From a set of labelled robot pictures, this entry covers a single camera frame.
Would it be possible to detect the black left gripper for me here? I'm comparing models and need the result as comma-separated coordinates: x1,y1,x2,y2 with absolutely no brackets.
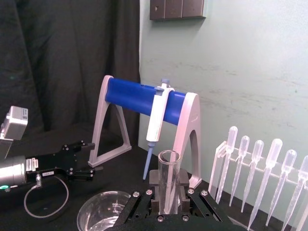
25,139,103,185

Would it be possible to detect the black curtain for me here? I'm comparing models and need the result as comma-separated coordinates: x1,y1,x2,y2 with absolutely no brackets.
0,0,141,147

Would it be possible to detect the white and blue pipette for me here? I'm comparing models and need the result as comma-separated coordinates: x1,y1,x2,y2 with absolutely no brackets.
142,77,175,181

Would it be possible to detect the clear glass beaker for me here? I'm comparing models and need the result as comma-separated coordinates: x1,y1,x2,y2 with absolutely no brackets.
77,190,132,231

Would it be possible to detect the clear plastic transfer pipette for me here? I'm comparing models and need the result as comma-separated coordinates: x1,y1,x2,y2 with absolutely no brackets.
215,126,239,205
265,149,298,227
247,138,283,231
281,155,308,231
295,204,308,231
241,140,265,213
229,135,251,207

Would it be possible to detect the thin grey gripper cable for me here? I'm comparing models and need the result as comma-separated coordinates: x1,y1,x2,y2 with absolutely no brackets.
23,174,70,218

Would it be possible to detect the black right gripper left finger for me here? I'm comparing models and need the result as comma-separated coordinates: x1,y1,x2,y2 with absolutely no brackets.
115,169,161,226

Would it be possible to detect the grey and blue pipette stand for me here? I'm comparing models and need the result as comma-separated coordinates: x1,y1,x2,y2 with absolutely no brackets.
88,75,203,190

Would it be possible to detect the dark wall switch panel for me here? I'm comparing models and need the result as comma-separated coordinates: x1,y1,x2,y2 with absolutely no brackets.
149,0,207,21

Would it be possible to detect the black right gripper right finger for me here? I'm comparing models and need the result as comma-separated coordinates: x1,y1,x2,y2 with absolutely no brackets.
179,169,226,222

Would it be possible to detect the clear acrylic dropper rack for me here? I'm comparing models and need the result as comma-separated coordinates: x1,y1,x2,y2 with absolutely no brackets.
207,141,308,231

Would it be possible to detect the clear glass test tube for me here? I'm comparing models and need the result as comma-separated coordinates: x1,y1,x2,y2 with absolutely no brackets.
157,150,181,215

